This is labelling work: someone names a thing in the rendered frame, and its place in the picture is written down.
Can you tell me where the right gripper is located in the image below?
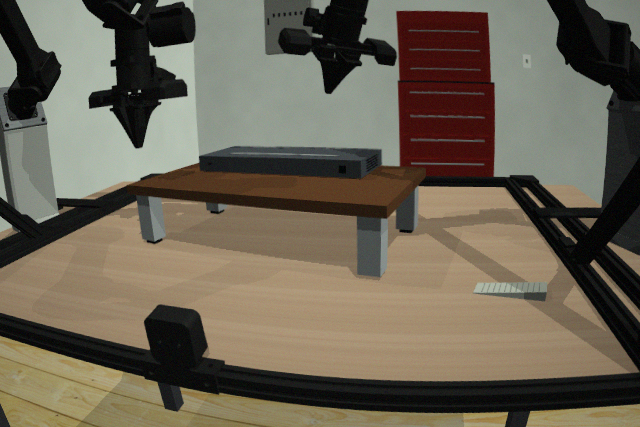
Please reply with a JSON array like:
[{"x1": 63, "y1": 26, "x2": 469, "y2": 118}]
[{"x1": 278, "y1": 2, "x2": 397, "y2": 94}]

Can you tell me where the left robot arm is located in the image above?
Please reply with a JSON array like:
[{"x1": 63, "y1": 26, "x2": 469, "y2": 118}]
[{"x1": 0, "y1": 0, "x2": 196, "y2": 121}]

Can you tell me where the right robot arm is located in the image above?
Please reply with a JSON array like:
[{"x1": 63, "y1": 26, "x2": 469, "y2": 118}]
[{"x1": 303, "y1": 0, "x2": 640, "y2": 102}]

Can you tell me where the brown wooden stand with grey legs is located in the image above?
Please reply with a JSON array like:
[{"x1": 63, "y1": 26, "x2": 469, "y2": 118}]
[{"x1": 127, "y1": 163, "x2": 426, "y2": 277}]

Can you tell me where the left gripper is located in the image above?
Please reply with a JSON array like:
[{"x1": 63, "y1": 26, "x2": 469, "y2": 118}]
[{"x1": 89, "y1": 49, "x2": 188, "y2": 148}]

